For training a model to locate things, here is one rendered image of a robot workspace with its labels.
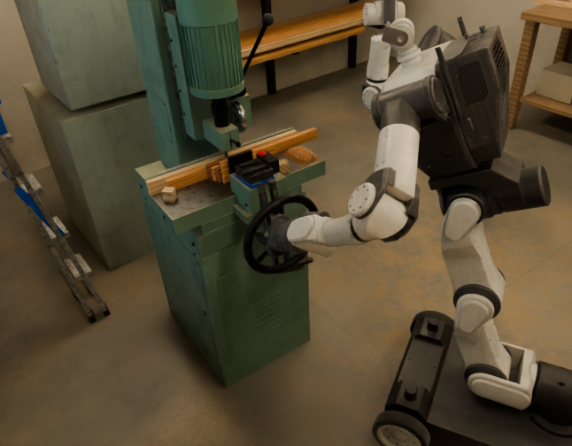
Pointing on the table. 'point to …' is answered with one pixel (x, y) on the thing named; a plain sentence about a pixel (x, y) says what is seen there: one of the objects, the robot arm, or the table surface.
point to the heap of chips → (301, 156)
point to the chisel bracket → (217, 135)
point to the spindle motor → (212, 47)
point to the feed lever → (256, 48)
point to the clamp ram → (239, 159)
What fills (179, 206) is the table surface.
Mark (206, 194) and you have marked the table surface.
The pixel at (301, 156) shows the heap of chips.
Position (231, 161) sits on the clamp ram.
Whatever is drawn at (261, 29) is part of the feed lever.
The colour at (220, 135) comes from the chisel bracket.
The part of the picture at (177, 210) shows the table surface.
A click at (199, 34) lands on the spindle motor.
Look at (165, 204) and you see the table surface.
